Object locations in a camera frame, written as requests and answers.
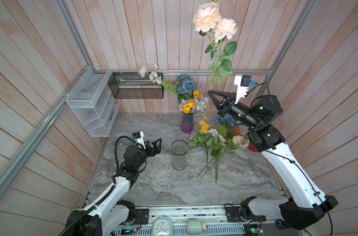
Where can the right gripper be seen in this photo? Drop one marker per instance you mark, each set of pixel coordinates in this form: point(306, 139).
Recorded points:
point(227, 108)

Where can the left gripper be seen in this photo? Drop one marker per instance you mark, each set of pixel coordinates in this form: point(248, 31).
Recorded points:
point(157, 150)

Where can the clear grey glass vase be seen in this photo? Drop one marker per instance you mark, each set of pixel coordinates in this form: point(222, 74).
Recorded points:
point(179, 150)

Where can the white analog clock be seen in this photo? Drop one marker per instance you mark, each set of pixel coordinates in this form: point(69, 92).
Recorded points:
point(162, 226)

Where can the pale green cylinder device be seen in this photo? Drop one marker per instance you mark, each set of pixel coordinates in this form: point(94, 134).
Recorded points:
point(195, 227)

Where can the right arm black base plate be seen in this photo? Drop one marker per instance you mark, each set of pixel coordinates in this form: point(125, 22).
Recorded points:
point(233, 214)

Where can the mixed blue pink bouquet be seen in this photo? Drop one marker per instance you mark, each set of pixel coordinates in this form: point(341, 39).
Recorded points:
point(218, 141)

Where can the black mesh basket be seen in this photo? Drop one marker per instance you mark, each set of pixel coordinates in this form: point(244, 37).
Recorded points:
point(127, 85)

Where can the orange poppy flower bunch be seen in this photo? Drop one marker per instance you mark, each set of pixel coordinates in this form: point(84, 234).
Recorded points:
point(200, 116)

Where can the blue purple glass vase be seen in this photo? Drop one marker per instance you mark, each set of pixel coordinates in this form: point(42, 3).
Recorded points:
point(187, 123)

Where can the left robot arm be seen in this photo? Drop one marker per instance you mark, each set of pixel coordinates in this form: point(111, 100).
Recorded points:
point(108, 211)

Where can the blue rose bunch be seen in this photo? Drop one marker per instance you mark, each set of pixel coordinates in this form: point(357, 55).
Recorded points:
point(185, 87)

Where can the white flower stem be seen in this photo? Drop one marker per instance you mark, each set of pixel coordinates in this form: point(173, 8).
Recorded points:
point(154, 77)

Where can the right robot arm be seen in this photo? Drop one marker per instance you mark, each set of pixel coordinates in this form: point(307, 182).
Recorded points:
point(308, 203)

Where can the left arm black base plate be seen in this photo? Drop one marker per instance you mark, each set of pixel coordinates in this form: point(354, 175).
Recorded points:
point(137, 217)

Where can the pastel purple flower bunch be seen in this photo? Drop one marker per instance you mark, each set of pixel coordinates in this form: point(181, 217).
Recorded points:
point(194, 105)

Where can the white wire mesh shelf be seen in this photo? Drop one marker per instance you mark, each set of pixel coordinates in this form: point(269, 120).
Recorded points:
point(93, 102)

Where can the green circuit board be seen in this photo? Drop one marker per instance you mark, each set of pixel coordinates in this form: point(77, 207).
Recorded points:
point(252, 230)

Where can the peach peony stem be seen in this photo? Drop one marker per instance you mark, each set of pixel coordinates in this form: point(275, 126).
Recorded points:
point(219, 31)

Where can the red pencil cup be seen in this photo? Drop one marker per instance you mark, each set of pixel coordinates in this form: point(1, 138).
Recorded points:
point(252, 147)

